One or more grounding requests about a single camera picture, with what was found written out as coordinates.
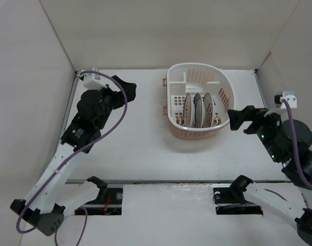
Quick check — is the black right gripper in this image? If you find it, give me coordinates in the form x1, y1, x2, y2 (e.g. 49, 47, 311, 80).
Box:
227, 104, 287, 161

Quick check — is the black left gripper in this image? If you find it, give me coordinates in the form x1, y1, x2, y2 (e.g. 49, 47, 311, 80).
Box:
94, 76, 135, 130

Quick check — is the plate with red characters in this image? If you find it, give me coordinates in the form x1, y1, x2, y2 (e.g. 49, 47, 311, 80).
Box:
203, 93, 214, 128

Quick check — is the plate with green rim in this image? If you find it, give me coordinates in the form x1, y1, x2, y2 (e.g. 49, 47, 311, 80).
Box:
193, 93, 205, 128

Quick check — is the plate with orange sunburst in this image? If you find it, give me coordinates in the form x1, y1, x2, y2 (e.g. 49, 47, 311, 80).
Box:
183, 93, 195, 128

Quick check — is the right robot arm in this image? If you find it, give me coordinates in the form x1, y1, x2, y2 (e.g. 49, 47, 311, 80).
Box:
227, 106, 312, 245

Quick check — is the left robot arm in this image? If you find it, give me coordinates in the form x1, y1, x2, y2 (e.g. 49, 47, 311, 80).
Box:
10, 71, 137, 236

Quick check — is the white plastic dish rack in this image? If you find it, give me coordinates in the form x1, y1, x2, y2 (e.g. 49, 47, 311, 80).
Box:
165, 63, 235, 132

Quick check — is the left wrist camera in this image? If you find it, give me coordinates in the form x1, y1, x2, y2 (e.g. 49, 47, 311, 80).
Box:
79, 73, 107, 90

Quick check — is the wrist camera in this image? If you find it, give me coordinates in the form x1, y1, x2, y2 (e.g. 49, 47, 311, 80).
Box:
79, 73, 107, 90
274, 91, 298, 109

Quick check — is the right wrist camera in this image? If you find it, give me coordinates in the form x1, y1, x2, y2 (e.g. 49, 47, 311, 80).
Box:
274, 91, 298, 109

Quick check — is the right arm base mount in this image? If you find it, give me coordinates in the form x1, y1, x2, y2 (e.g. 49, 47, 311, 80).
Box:
212, 175, 263, 215

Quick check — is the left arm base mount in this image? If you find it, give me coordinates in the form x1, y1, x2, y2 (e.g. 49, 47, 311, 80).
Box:
74, 176, 123, 216

